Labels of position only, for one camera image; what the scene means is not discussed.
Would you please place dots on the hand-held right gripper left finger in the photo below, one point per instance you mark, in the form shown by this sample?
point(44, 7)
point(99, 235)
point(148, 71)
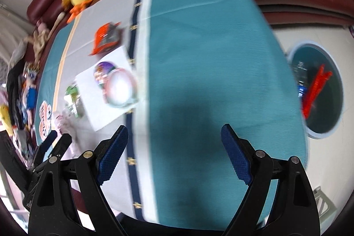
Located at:
point(113, 154)

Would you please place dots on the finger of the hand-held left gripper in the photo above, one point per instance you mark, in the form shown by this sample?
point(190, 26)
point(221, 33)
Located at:
point(62, 143)
point(47, 143)

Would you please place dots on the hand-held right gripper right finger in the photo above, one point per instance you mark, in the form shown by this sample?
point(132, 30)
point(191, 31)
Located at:
point(236, 154)

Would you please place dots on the clear printed plastic bag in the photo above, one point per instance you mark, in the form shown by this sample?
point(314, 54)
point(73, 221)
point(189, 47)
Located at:
point(60, 120)

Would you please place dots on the clear plastic bottle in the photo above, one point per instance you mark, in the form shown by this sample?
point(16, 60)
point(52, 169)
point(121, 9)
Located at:
point(74, 108)

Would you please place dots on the white paper napkin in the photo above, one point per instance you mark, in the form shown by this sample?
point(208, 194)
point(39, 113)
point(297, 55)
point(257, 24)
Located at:
point(91, 103)

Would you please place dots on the pink rimmed round plastic lid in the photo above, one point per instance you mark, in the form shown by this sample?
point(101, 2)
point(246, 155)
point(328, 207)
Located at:
point(121, 89)

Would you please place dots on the purple printed round wrapper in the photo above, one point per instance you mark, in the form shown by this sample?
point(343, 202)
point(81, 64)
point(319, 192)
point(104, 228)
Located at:
point(103, 70)

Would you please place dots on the red plastic bag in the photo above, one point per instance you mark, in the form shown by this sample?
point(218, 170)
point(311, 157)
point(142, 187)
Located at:
point(318, 89)

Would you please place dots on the orange snack wrapper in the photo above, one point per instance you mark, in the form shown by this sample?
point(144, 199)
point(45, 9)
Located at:
point(105, 39)

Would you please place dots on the black cloth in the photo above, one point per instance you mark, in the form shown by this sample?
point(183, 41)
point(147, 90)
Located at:
point(15, 92)

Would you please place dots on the teal and grey tablecloth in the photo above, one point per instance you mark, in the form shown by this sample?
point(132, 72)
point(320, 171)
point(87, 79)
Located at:
point(207, 59)

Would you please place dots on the pale grey stool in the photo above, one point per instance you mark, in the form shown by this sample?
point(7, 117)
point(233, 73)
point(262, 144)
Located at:
point(326, 202)

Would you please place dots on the beige rabbit plush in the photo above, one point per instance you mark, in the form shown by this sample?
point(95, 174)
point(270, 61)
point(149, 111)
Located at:
point(41, 39)

